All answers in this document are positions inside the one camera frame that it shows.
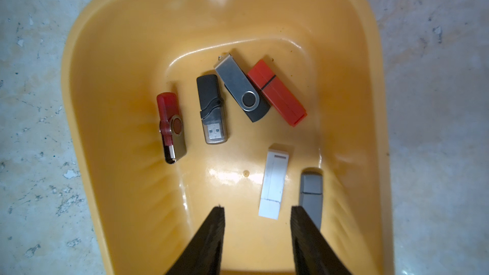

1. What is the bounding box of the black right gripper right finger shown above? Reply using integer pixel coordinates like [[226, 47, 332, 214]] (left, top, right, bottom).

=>
[[290, 206, 351, 275]]

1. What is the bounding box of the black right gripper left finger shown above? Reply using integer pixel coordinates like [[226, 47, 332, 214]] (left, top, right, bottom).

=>
[[166, 206, 225, 275]]

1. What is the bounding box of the grey usb flash drive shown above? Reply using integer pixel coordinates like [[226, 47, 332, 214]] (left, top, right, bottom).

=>
[[299, 171, 323, 230]]

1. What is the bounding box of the white usb flash drive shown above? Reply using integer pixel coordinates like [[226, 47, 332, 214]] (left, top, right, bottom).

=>
[[259, 143, 295, 220]]

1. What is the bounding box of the dark red swivel usb drive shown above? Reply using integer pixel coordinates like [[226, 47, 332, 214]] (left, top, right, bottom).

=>
[[157, 92, 187, 164]]

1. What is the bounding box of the black clear cap usb drive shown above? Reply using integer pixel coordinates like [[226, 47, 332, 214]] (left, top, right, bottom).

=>
[[196, 74, 228, 145]]

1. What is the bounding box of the red usb flash drive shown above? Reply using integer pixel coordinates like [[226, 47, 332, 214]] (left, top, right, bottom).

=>
[[247, 59, 307, 127]]

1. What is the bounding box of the yellow plastic storage tray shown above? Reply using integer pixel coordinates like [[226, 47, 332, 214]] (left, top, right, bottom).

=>
[[61, 0, 395, 274]]

